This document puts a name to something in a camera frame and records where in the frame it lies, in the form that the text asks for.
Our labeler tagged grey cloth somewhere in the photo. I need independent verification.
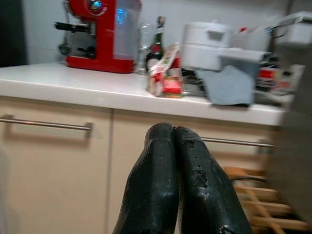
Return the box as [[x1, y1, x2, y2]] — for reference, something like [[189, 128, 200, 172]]
[[196, 65, 257, 107]]

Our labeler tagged steel pot with handle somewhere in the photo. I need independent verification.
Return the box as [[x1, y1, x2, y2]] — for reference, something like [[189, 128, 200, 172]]
[[267, 11, 312, 45]]

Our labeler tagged dark glass bottle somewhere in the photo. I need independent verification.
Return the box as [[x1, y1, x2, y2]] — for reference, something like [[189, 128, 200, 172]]
[[145, 15, 169, 72]]

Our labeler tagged red white carton green cap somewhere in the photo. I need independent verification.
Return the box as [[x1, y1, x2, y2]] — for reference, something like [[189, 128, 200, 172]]
[[146, 42, 184, 98]]

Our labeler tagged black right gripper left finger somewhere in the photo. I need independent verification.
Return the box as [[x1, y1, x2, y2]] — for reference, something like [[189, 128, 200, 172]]
[[112, 123, 180, 234]]

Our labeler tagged grey dish rack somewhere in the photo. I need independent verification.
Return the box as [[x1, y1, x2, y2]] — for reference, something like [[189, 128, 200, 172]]
[[218, 47, 272, 81]]

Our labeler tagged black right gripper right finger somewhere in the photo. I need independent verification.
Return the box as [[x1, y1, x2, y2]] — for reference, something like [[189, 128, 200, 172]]
[[173, 126, 254, 234]]

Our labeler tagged red white box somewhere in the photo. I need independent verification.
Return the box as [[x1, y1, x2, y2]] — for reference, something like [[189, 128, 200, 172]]
[[255, 66, 293, 91]]

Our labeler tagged steel bar cabinet handle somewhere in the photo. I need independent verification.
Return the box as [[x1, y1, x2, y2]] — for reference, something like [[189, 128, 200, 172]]
[[0, 114, 94, 133], [200, 136, 274, 149]]

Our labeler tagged red coffee machine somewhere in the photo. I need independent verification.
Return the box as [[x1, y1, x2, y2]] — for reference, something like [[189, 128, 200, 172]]
[[54, 0, 143, 74]]

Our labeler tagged wooden slatted rack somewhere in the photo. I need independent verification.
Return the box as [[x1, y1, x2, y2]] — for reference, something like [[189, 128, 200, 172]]
[[223, 165, 312, 234]]

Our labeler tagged clear tall glass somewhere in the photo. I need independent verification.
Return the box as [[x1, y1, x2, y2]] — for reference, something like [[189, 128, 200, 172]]
[[137, 22, 154, 76]]

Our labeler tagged beige kitchen cabinet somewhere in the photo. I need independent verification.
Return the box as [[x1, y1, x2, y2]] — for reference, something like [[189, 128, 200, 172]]
[[0, 95, 283, 234]]

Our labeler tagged white lidded pot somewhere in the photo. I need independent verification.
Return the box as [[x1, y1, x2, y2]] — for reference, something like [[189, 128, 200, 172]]
[[181, 20, 235, 72]]

